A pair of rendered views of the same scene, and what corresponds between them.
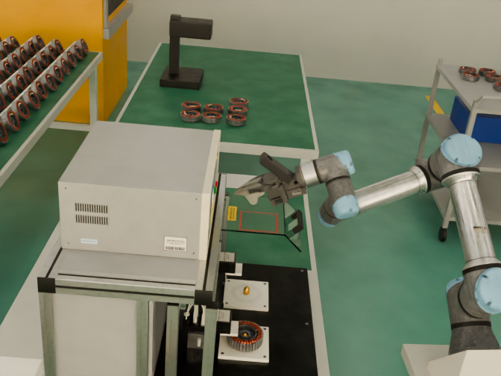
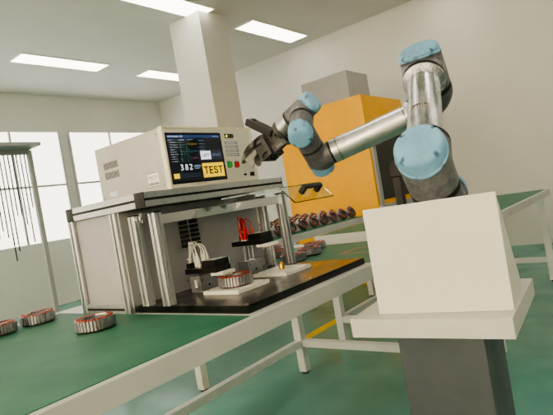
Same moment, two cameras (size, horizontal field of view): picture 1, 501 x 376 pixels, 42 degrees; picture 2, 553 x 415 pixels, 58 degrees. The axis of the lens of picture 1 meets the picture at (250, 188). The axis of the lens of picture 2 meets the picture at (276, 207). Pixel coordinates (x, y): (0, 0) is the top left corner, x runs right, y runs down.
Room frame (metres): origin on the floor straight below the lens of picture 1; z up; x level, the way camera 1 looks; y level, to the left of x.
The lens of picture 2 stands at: (0.46, -1.14, 1.02)
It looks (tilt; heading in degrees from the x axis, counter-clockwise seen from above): 1 degrees down; 39
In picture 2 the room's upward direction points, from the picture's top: 10 degrees counter-clockwise
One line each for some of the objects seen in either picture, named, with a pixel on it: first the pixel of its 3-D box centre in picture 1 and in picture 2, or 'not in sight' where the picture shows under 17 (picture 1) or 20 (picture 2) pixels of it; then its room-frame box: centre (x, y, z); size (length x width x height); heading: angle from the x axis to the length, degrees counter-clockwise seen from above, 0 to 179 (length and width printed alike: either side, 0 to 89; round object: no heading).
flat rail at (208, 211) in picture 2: (218, 248); (226, 207); (1.68, 0.08, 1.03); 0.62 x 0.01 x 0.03; 1
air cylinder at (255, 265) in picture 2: not in sight; (250, 266); (1.80, 0.13, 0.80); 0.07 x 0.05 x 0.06; 1
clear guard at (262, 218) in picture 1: (250, 220); (276, 197); (1.85, -0.01, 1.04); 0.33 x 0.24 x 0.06; 91
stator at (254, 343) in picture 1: (244, 336); (235, 279); (1.56, -0.03, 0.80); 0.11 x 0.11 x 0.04
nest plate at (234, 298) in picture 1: (246, 294); (282, 270); (1.80, -0.02, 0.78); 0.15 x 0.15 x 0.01; 1
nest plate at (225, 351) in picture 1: (244, 342); (236, 286); (1.56, -0.03, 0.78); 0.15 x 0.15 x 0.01; 1
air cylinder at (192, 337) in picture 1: (197, 333); (204, 282); (1.56, 0.12, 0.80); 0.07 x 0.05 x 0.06; 1
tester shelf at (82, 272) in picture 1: (146, 224); (181, 198); (1.67, 0.30, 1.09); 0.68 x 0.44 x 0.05; 1
